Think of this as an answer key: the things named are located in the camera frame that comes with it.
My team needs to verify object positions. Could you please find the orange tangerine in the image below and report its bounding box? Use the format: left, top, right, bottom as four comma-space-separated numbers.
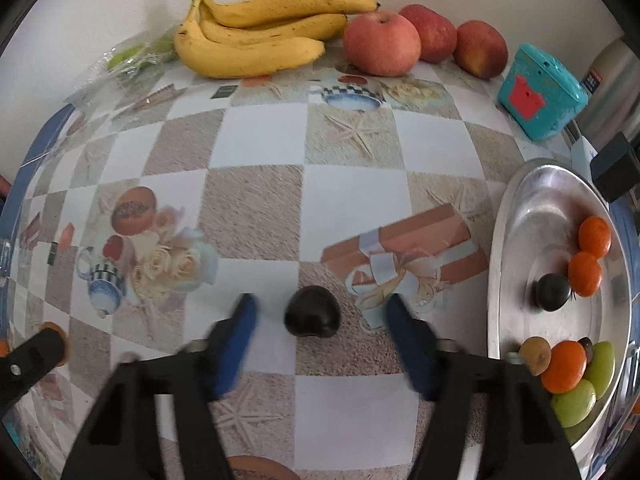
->
567, 251, 603, 297
578, 216, 612, 259
541, 340, 587, 394

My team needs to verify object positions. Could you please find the dark red apple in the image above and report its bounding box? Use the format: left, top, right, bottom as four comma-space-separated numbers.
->
398, 4, 458, 64
453, 20, 509, 80

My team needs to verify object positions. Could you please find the small brown fruit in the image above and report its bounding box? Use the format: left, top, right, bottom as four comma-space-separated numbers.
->
518, 336, 552, 377

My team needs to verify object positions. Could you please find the black power adapter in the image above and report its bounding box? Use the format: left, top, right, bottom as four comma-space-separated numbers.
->
590, 132, 640, 204

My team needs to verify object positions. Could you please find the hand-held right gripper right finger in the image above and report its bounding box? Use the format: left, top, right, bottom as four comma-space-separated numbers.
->
385, 292, 583, 480

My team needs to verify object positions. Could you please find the teal toy box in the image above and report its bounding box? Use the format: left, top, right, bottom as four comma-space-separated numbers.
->
496, 43, 587, 142

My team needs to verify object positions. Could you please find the large steel bowl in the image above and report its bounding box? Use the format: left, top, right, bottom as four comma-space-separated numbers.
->
487, 158, 638, 461

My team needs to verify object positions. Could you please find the white adapter stand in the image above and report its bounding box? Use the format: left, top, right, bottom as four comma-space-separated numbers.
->
567, 137, 601, 171

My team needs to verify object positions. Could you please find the steel thermos jug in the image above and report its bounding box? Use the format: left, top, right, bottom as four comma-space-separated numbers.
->
575, 35, 640, 136

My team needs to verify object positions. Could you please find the clear bag of green fruit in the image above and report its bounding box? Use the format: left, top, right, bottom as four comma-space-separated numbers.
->
75, 27, 181, 106

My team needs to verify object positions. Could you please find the pale red apple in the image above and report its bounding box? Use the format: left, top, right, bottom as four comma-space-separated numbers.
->
343, 11, 422, 77

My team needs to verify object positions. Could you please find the green mango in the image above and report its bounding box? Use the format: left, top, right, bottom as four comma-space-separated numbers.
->
550, 379, 597, 428
582, 341, 617, 401

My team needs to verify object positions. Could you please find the yellow banana bunch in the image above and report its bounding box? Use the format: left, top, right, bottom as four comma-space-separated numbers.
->
173, 0, 381, 79

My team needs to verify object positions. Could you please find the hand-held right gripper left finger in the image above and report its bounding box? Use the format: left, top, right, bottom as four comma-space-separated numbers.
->
60, 292, 258, 480

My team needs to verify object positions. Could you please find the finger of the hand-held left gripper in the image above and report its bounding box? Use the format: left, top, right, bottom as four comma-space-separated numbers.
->
0, 330, 66, 423

